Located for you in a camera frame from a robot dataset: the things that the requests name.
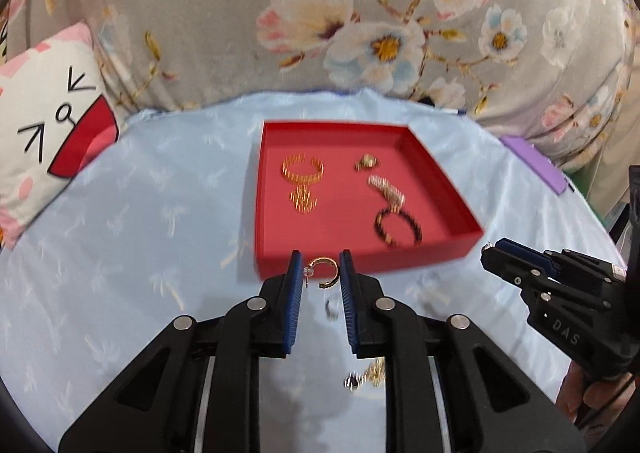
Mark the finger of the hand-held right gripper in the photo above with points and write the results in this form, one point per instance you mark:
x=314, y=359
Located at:
x=525, y=255
x=505, y=267

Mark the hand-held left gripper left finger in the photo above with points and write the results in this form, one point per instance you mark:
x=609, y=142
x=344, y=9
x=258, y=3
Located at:
x=295, y=303

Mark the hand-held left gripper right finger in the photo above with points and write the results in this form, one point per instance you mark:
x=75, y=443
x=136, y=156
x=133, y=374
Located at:
x=350, y=303

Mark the gold hoop earring dark stones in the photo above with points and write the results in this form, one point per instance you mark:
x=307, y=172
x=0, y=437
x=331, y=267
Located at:
x=324, y=273

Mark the red cardboard box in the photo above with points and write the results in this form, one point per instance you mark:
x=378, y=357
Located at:
x=360, y=213

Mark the gold wristwatch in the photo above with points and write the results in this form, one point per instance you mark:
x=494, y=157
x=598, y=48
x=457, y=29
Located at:
x=386, y=189

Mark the gold braided bangle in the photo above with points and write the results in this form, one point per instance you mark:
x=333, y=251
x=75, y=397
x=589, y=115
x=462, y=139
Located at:
x=302, y=170

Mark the person's right hand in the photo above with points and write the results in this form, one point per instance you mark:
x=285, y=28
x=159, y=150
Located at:
x=575, y=393

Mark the purple flat object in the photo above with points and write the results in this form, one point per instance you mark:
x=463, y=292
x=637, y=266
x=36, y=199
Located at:
x=537, y=163

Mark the light blue palm print cloth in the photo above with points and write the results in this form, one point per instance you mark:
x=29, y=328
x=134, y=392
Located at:
x=150, y=233

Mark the grey floral blanket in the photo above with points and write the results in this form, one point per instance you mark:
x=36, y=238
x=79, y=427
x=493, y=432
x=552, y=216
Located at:
x=300, y=8

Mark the cat face pillow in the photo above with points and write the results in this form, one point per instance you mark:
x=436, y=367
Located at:
x=45, y=133

